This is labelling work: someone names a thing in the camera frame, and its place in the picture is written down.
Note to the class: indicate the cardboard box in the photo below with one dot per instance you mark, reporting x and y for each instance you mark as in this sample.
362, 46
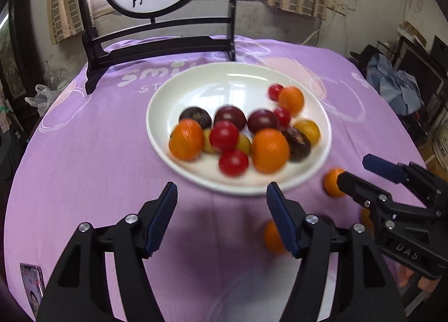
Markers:
441, 157

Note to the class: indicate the dark red plum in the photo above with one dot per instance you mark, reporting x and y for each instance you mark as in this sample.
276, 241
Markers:
262, 120
229, 115

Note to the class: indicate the red cherry tomato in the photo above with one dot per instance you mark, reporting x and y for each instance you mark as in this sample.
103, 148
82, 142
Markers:
275, 92
282, 116

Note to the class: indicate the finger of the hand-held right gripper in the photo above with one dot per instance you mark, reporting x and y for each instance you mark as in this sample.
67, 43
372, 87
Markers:
381, 165
353, 184

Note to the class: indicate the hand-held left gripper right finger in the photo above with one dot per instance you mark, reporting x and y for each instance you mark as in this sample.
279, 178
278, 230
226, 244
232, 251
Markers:
280, 217

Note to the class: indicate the large orange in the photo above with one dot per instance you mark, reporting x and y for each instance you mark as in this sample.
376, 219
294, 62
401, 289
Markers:
186, 140
270, 151

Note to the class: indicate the person's right hand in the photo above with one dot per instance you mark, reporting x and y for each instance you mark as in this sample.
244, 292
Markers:
425, 283

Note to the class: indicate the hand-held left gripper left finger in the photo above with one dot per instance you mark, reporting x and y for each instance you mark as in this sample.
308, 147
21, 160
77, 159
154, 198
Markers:
161, 217

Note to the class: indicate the dark cloth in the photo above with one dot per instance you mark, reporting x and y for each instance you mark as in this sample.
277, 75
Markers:
364, 56

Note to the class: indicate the yellow-green tomato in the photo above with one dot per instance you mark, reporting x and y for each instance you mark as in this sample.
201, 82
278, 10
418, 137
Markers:
308, 130

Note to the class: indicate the small yellow tomato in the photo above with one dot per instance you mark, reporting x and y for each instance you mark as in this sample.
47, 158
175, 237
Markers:
207, 143
245, 143

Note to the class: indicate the dark wooden cabinet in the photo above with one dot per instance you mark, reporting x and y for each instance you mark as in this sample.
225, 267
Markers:
14, 63

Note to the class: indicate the clear plastic bag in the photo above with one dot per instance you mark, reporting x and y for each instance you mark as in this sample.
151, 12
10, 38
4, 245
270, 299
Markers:
56, 73

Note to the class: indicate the white plastic bag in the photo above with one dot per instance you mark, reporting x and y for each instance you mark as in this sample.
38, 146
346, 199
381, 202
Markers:
40, 98

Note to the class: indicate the dark purple passion fruit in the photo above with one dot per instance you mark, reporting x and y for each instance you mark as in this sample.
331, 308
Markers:
195, 116
298, 144

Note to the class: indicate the white oval plate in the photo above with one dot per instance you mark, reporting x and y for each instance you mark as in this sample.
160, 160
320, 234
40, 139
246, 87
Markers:
227, 80

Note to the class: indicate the purple tablecloth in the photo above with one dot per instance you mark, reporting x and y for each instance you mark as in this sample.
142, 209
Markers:
105, 133

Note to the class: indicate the small printed card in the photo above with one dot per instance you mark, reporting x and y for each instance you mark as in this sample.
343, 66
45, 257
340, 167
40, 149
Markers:
32, 287

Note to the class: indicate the blue cloth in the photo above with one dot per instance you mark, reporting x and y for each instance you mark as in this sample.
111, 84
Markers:
399, 84

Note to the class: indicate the small orange mandarin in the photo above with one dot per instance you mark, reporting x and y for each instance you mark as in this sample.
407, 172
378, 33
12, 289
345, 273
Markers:
331, 182
365, 219
273, 236
291, 100

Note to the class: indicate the black framed decorative screen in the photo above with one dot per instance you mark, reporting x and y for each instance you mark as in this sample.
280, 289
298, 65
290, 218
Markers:
157, 38

